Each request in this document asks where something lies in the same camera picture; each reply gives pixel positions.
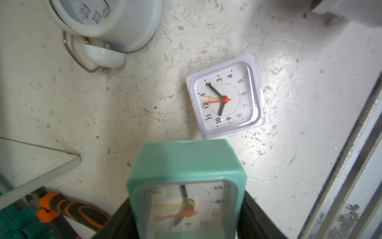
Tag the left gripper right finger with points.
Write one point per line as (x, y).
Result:
(254, 223)

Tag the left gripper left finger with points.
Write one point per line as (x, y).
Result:
(120, 226)

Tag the wooden two-tier shelf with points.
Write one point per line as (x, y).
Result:
(26, 167)

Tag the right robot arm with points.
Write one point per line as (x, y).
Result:
(366, 12)

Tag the mint square alarm clock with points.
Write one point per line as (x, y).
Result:
(187, 190)

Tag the lilac square alarm clock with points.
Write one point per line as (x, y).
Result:
(227, 98)

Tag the green plastic tool case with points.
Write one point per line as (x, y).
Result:
(23, 224)

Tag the orange black pliers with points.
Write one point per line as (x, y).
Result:
(54, 208)

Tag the white twin-bell clock left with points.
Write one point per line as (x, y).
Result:
(110, 29)

